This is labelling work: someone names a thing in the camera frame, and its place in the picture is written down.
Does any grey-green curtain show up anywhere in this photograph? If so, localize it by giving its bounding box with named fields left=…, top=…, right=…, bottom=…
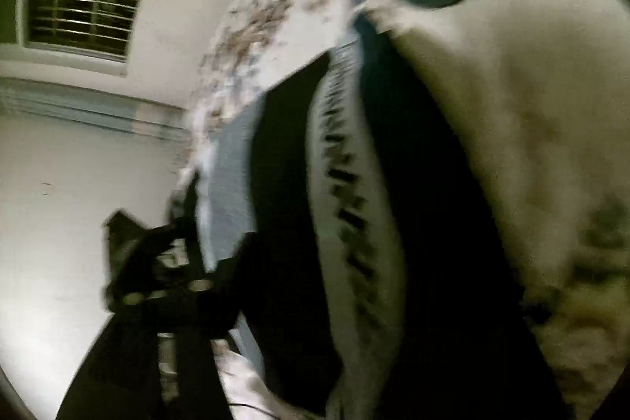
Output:
left=0, top=76, right=195, bottom=142

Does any striped knit sweater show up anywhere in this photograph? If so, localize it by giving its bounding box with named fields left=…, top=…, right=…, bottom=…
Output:
left=170, top=14, right=576, bottom=420

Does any barred window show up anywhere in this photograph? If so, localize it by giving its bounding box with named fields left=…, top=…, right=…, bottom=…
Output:
left=17, top=0, right=163, bottom=77

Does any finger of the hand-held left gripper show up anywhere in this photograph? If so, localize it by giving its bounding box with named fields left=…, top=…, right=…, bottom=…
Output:
left=102, top=208, right=198, bottom=295

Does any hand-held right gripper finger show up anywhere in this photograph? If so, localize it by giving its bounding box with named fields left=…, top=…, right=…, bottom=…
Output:
left=56, top=234, right=260, bottom=420

